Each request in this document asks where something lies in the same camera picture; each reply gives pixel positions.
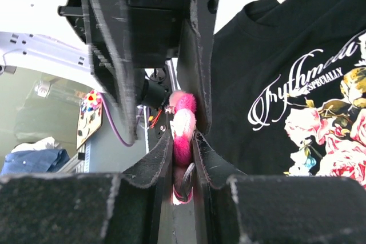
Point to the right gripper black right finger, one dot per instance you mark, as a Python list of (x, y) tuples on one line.
[(232, 207)]

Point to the black floral print t-shirt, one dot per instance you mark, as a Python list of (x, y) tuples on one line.
[(288, 89)]

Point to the blue cloth pile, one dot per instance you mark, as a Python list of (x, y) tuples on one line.
[(43, 156)]

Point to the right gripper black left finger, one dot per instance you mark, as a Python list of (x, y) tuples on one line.
[(129, 207)]

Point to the colourful sticker sign board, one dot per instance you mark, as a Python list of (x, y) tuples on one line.
[(90, 117)]

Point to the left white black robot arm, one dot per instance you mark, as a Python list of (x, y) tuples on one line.
[(35, 36)]

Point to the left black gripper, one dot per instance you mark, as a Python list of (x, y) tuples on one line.
[(146, 33)]

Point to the pink flower brooch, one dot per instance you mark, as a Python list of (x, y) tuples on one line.
[(183, 107)]

